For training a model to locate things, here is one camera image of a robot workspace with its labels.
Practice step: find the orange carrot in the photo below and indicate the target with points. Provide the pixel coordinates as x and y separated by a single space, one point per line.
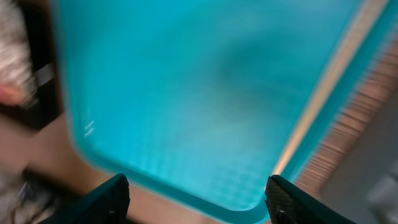
12 95

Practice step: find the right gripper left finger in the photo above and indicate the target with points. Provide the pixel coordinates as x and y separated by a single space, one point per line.
106 204

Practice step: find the black plastic tray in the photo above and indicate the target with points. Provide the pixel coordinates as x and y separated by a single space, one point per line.
46 103

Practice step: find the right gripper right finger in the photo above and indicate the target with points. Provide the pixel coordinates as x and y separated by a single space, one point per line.
287 204

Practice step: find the wooden chopstick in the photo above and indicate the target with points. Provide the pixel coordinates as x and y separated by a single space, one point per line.
352 38

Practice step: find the teal plastic tray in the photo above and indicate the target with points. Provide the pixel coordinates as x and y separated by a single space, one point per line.
195 100

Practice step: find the grey plastic dish rack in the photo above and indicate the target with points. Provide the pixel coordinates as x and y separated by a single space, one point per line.
367 176

